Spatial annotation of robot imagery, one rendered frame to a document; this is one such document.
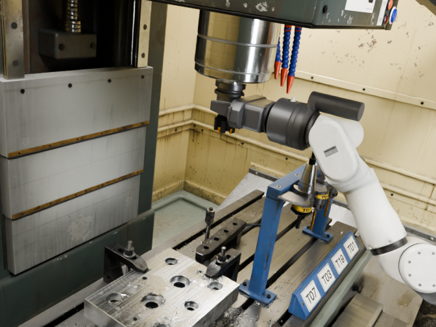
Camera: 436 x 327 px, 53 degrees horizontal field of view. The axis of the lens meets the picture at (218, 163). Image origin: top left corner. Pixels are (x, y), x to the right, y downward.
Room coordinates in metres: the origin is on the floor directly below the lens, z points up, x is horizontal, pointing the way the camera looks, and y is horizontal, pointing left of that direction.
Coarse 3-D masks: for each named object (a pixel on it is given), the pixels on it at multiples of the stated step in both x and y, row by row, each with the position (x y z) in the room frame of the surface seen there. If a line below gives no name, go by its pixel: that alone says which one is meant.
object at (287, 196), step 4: (284, 192) 0.99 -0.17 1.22; (288, 192) 0.99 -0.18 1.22; (292, 192) 0.99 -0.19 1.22; (280, 196) 0.96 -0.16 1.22; (284, 196) 0.96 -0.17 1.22; (288, 196) 0.97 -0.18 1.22; (292, 196) 0.97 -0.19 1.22; (296, 196) 0.97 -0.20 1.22; (300, 196) 0.98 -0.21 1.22; (284, 200) 0.95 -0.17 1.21; (288, 200) 0.95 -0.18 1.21; (292, 200) 0.94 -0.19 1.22; (296, 200) 0.95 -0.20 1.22; (300, 200) 0.95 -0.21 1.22; (304, 200) 0.95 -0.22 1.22; (308, 200) 0.96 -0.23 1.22; (296, 204) 0.93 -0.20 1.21; (300, 204) 0.93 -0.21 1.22; (304, 204) 0.94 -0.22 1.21; (308, 204) 0.94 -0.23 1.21
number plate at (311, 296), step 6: (312, 282) 1.00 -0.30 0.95; (306, 288) 0.97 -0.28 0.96; (312, 288) 0.99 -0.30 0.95; (300, 294) 0.94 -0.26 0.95; (306, 294) 0.96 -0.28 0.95; (312, 294) 0.97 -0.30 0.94; (318, 294) 0.99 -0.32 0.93; (306, 300) 0.94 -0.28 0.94; (312, 300) 0.96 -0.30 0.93; (318, 300) 0.97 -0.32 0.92; (306, 306) 0.93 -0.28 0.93; (312, 306) 0.94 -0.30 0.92
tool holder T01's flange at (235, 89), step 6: (216, 84) 0.88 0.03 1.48; (222, 84) 0.87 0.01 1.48; (228, 84) 0.86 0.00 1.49; (234, 84) 0.87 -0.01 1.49; (240, 84) 0.88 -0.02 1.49; (216, 90) 0.88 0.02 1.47; (222, 90) 0.87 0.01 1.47; (228, 90) 0.87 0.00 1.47; (234, 90) 0.86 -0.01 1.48; (240, 90) 0.87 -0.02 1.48; (228, 96) 0.86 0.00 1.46; (234, 96) 0.86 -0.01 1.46; (240, 96) 0.87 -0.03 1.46
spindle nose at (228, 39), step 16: (208, 16) 0.84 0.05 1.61; (224, 16) 0.82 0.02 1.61; (208, 32) 0.83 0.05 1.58; (224, 32) 0.82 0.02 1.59; (240, 32) 0.81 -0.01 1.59; (256, 32) 0.82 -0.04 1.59; (272, 32) 0.84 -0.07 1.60; (208, 48) 0.83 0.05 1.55; (224, 48) 0.82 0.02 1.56; (240, 48) 0.81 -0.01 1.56; (256, 48) 0.82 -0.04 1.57; (272, 48) 0.85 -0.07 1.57; (208, 64) 0.83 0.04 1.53; (224, 64) 0.81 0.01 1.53; (240, 64) 0.81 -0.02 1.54; (256, 64) 0.82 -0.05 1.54; (272, 64) 0.86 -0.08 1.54; (224, 80) 0.82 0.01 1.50; (240, 80) 0.82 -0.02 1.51; (256, 80) 0.83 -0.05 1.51
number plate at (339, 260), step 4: (340, 248) 1.20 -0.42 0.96; (336, 252) 1.17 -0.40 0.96; (340, 252) 1.18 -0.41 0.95; (336, 256) 1.15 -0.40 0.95; (340, 256) 1.17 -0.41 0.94; (344, 256) 1.19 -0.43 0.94; (332, 260) 1.13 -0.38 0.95; (336, 260) 1.14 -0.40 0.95; (340, 260) 1.16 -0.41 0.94; (344, 260) 1.17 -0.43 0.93; (336, 264) 1.13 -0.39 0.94; (340, 264) 1.15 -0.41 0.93; (344, 264) 1.16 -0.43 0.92; (336, 268) 1.12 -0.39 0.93; (340, 268) 1.13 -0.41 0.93; (340, 272) 1.12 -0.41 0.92
